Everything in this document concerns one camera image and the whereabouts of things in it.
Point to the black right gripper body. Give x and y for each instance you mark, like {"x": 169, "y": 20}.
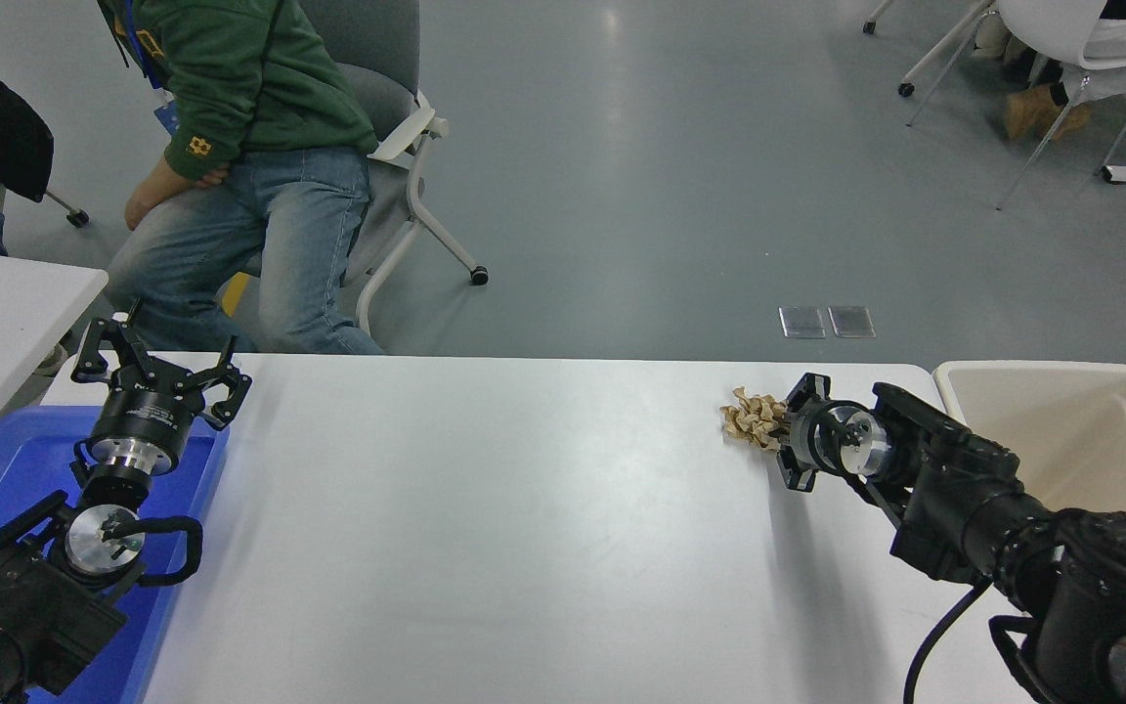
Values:
{"x": 802, "y": 430}

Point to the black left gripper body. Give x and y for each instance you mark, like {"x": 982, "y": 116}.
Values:
{"x": 138, "y": 411}

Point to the tan paper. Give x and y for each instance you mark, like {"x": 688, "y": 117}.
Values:
{"x": 754, "y": 418}

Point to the person with tan boots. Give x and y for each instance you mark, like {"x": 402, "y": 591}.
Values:
{"x": 1032, "y": 110}

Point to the chair base with casters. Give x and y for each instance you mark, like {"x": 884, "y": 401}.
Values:
{"x": 906, "y": 90}

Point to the seated person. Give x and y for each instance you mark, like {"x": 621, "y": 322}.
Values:
{"x": 260, "y": 98}

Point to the white shell chair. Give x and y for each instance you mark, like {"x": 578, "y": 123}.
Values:
{"x": 1052, "y": 24}

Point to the white side table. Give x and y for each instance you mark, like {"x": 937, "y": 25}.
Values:
{"x": 6, "y": 313}

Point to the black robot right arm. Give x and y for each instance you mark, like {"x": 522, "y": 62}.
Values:
{"x": 1013, "y": 528}

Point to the blue plastic tray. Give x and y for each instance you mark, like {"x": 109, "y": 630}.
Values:
{"x": 16, "y": 460}

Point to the metal floor plate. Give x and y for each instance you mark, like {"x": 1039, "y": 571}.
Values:
{"x": 802, "y": 323}
{"x": 851, "y": 321}

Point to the white grey office chair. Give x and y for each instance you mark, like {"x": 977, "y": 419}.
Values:
{"x": 397, "y": 59}

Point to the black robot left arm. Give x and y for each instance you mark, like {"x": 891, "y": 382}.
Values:
{"x": 25, "y": 606}

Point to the person's left hand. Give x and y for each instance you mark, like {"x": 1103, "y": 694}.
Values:
{"x": 148, "y": 200}

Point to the large pale plastic bin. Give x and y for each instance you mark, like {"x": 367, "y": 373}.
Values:
{"x": 1091, "y": 430}

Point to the person's left forearm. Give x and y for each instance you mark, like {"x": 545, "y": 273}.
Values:
{"x": 194, "y": 156}

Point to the chair with black caster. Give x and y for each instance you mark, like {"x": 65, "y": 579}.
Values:
{"x": 79, "y": 219}

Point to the person's right hand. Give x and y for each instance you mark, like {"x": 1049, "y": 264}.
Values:
{"x": 213, "y": 178}

